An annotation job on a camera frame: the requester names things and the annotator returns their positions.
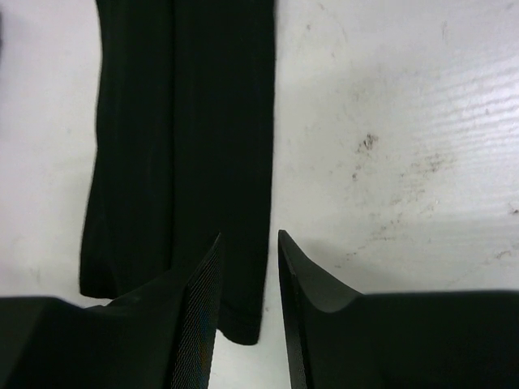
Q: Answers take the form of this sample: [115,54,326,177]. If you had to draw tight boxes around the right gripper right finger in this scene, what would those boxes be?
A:
[278,230,518,388]

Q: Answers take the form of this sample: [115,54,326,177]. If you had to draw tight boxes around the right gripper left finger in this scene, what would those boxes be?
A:
[1,235,223,388]

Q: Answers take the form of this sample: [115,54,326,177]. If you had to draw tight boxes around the black tank top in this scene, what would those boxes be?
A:
[79,0,275,345]

